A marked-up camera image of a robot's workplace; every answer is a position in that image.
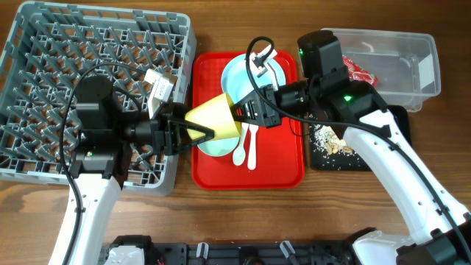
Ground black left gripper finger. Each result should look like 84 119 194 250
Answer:
173 119 215 138
171 135 213 155

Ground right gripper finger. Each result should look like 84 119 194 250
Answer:
230 96 258 116
232 113 254 124

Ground yellow plastic cup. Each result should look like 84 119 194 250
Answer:
185 93 241 141

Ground light green bowl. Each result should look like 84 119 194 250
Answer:
198 137 240 157

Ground light blue plate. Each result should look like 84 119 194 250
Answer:
221 54 286 104

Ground rice and nut scraps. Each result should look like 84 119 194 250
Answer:
311 125 354 156

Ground red snack wrapper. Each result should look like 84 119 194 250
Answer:
342 55 378 87

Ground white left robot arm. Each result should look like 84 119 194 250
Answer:
49 76 215 264

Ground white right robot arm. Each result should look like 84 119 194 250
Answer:
182 30 470 264

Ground black waste tray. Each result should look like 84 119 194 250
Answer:
308 105 413 172

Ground grey plastic dishwasher rack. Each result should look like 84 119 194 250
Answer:
1 1 196 185

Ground white plastic spoon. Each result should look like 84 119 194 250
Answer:
233 123 249 166

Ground white plastic fork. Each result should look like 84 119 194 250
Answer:
247 124 258 170

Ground clear plastic bin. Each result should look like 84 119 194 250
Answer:
330 28 442 112

